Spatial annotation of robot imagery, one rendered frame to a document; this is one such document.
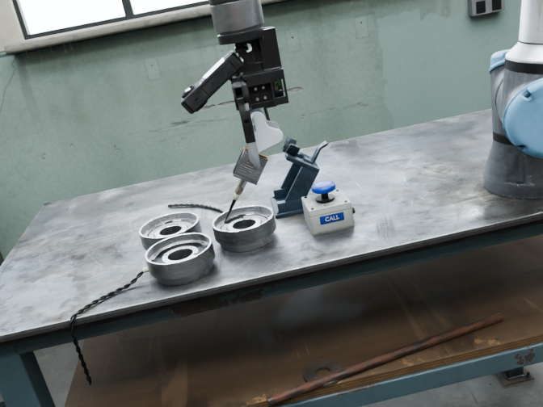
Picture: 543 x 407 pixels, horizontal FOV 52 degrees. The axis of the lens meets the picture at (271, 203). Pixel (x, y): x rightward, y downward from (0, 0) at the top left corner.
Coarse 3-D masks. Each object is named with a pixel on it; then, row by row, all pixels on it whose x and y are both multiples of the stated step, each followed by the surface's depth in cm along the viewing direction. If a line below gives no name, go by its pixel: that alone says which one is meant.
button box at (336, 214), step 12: (336, 192) 95; (312, 204) 92; (324, 204) 91; (336, 204) 91; (348, 204) 90; (312, 216) 90; (324, 216) 91; (336, 216) 91; (348, 216) 91; (312, 228) 91; (324, 228) 91; (336, 228) 92; (348, 228) 92
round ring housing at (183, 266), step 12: (168, 240) 91; (180, 240) 92; (192, 240) 92; (204, 240) 90; (156, 252) 90; (168, 252) 89; (180, 252) 89; (192, 252) 87; (204, 252) 84; (156, 264) 83; (168, 264) 82; (180, 264) 82; (192, 264) 83; (204, 264) 84; (156, 276) 84; (168, 276) 83; (180, 276) 83; (192, 276) 84
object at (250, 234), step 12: (228, 216) 98; (264, 216) 96; (216, 228) 92; (228, 228) 94; (240, 228) 96; (252, 228) 89; (264, 228) 90; (216, 240) 93; (228, 240) 90; (240, 240) 89; (252, 240) 90; (264, 240) 91
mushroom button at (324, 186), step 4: (324, 180) 94; (316, 184) 92; (320, 184) 92; (324, 184) 92; (328, 184) 91; (332, 184) 92; (312, 188) 92; (316, 188) 91; (320, 188) 91; (324, 188) 91; (328, 188) 91; (332, 188) 91; (316, 192) 91; (320, 192) 91; (324, 192) 91; (328, 192) 91; (324, 196) 93; (328, 196) 93
